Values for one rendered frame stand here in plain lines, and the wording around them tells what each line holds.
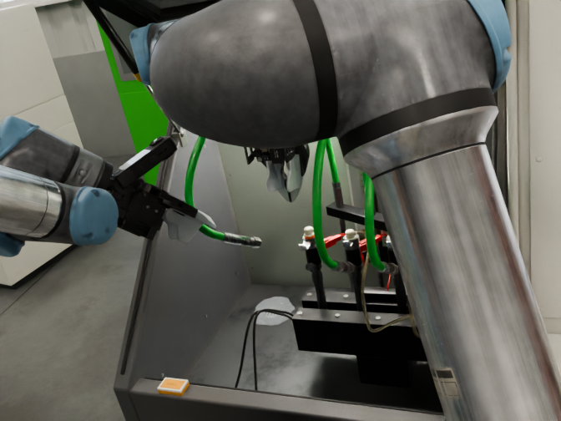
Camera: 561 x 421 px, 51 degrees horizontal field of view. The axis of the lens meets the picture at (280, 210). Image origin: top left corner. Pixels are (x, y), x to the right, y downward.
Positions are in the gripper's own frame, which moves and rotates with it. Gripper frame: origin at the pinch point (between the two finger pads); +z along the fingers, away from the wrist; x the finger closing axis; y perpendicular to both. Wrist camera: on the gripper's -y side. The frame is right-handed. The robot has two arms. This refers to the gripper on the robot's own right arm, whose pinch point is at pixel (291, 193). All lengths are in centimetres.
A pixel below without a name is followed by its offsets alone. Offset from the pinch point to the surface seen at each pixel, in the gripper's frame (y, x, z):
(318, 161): 6.1, 8.2, -8.2
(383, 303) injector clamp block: -5.9, 12.1, 26.9
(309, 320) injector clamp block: 0.6, -1.2, 27.1
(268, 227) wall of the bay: -32.4, -22.3, 24.7
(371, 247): 11.2, 16.3, 4.2
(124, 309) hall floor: -122, -163, 125
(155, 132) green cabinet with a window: -236, -194, 64
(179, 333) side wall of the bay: 2.6, -31.0, 31.5
